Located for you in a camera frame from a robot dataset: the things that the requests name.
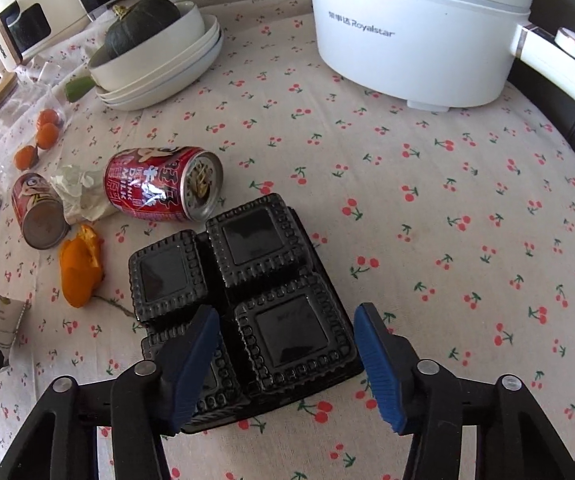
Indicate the red drink can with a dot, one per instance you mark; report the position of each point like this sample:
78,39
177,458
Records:
152,185
37,205

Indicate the stack of white bowls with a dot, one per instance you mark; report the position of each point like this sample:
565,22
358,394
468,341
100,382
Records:
202,62

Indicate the clear bag with oranges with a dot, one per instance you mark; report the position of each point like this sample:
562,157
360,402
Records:
22,125

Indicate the small orange kumquat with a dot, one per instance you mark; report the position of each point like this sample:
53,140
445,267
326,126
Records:
25,157
48,136
49,117

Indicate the green vegetable piece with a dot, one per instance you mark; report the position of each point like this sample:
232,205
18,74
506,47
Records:
78,89

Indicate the cherry print tablecloth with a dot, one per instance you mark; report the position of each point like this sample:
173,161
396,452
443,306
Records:
417,210

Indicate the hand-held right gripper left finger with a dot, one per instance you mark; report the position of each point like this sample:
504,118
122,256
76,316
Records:
192,360

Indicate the stacked white bowls with squash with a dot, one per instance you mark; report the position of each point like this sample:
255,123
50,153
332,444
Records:
207,77

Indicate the white bowl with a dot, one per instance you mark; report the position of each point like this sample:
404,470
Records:
167,55

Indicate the white electric pot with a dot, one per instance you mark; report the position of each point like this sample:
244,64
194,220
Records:
407,60

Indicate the orange peel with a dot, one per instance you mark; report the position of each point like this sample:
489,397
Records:
82,265

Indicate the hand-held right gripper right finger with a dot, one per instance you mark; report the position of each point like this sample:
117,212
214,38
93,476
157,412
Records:
382,370

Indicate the small tissue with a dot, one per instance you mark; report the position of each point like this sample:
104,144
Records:
79,192

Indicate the dark green pumpkin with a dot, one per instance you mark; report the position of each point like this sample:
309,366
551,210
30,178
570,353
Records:
140,27

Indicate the black plastic tray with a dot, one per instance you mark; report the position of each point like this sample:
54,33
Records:
267,270

